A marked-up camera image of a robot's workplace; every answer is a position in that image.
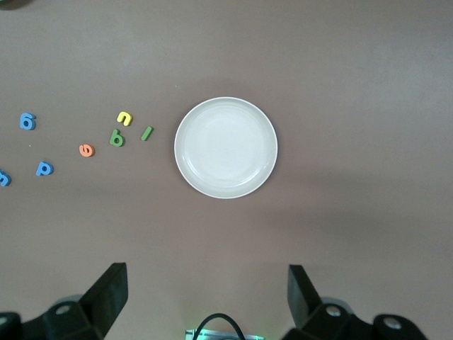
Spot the blue foam letter g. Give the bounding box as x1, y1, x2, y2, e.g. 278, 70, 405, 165
18, 112, 38, 131

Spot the blue foam letter p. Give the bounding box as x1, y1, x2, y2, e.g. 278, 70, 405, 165
35, 161, 55, 177

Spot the beige brown round plate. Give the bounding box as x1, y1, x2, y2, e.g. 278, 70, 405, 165
173, 96, 279, 200

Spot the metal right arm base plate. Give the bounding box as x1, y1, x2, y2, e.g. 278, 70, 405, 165
185, 329, 265, 340

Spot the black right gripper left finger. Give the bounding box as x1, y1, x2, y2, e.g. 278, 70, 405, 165
0, 262, 128, 340

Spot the green foam letter q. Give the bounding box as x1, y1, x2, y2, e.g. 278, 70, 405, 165
108, 128, 126, 148

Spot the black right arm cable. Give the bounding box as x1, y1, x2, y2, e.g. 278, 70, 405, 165
195, 312, 248, 340

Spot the brown table cover sheet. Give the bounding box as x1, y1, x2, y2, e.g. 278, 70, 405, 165
0, 0, 453, 340

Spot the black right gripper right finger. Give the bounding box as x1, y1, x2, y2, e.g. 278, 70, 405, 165
282, 264, 429, 340

